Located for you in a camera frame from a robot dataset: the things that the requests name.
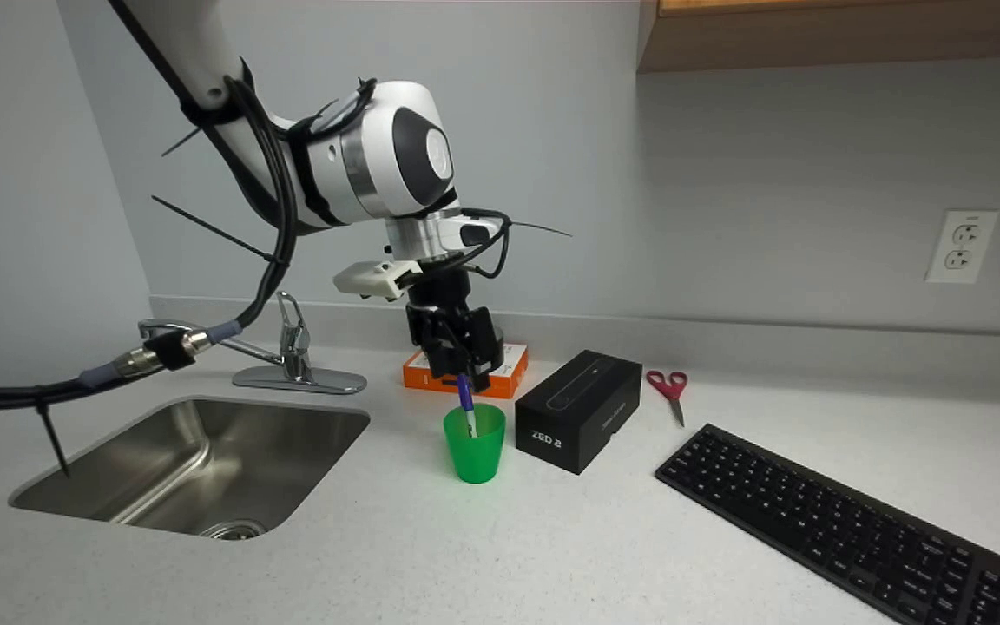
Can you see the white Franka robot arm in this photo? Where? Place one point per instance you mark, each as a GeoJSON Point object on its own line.
{"type": "Point", "coordinates": [371, 157]}

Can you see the white wall power outlet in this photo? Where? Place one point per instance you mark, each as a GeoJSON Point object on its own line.
{"type": "Point", "coordinates": [962, 247]}

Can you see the green plastic cup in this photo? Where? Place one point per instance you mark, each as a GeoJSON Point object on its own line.
{"type": "Point", "coordinates": [472, 453]}

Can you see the flat orange box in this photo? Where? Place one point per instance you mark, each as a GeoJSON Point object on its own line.
{"type": "Point", "coordinates": [508, 376]}

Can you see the wooden wall cabinet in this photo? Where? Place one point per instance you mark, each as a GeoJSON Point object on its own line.
{"type": "Point", "coordinates": [850, 30]}

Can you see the black rectangular box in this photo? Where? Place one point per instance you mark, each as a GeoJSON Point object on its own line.
{"type": "Point", "coordinates": [576, 412]}

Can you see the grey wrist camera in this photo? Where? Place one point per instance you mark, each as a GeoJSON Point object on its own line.
{"type": "Point", "coordinates": [375, 280]}

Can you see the chrome sink faucet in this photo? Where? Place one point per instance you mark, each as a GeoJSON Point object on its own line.
{"type": "Point", "coordinates": [292, 350]}

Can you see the black computer keyboard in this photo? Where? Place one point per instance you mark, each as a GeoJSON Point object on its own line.
{"type": "Point", "coordinates": [850, 532]}

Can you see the blue and white pen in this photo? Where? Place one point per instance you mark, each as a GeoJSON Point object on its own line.
{"type": "Point", "coordinates": [465, 404]}

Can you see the stainless steel sink basin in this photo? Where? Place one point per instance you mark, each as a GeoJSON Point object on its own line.
{"type": "Point", "coordinates": [191, 467]}

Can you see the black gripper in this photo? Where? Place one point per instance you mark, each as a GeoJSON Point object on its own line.
{"type": "Point", "coordinates": [450, 313]}

